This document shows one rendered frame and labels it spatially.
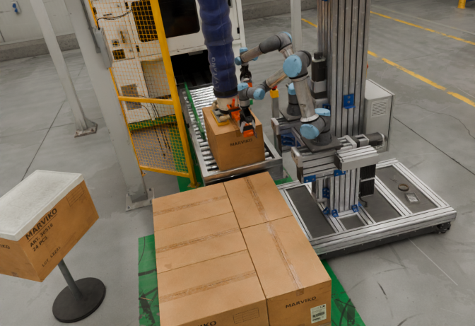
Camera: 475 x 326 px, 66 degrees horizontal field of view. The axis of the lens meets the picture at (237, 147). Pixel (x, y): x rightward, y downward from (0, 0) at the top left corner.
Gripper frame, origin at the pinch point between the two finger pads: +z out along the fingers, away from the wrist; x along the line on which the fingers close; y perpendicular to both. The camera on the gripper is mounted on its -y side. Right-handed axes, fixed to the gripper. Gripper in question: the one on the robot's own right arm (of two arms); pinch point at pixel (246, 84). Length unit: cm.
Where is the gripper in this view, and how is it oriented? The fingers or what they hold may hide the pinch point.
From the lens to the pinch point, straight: 351.5
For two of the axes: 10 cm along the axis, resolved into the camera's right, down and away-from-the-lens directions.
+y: 2.7, 4.7, -8.4
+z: 1.1, 8.5, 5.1
